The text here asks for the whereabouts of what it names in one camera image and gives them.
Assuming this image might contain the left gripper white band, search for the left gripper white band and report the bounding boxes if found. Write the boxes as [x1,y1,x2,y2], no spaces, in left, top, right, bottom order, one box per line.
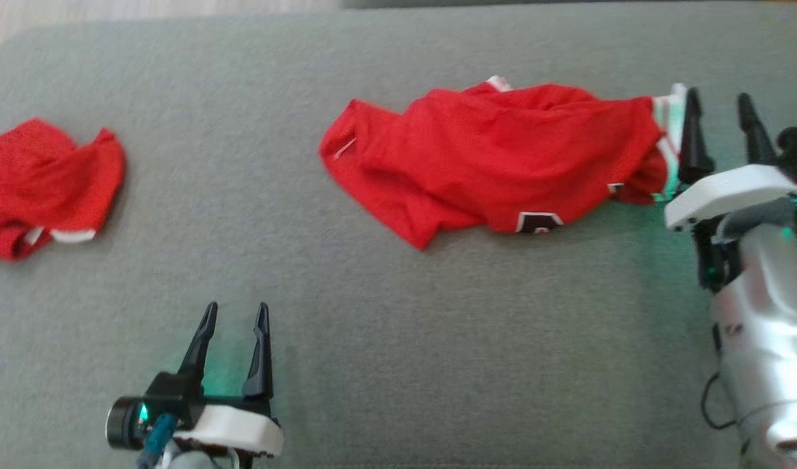
[146,302,284,459]

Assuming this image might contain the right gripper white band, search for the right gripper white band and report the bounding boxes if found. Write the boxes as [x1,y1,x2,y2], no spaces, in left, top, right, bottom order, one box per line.
[664,87,797,291]

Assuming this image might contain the red basketball jersey white trim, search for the red basketball jersey white trim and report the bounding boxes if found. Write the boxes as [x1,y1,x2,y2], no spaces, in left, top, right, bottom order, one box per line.
[318,75,689,251]

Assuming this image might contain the red shorts with logo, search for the red shorts with logo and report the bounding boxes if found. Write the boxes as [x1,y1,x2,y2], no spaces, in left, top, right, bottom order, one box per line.
[0,117,126,263]

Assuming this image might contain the left camera cable blue plug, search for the left camera cable blue plug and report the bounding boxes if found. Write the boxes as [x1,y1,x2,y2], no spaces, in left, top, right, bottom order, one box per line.
[136,413,179,468]

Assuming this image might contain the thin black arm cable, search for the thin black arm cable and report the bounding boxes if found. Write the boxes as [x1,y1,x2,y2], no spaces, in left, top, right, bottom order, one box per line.
[701,371,738,431]

